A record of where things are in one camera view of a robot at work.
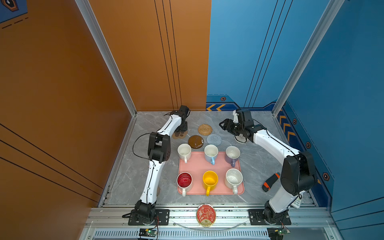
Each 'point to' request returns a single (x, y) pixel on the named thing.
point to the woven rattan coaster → (204, 129)
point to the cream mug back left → (184, 150)
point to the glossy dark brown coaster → (195, 141)
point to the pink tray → (197, 165)
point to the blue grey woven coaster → (214, 139)
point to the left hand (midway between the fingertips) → (181, 127)
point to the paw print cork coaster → (179, 134)
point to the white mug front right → (233, 178)
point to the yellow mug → (210, 180)
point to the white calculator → (297, 202)
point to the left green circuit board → (147, 232)
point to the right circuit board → (277, 233)
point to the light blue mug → (211, 153)
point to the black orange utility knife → (267, 184)
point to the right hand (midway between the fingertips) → (221, 125)
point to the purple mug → (232, 154)
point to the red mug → (184, 182)
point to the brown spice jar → (158, 191)
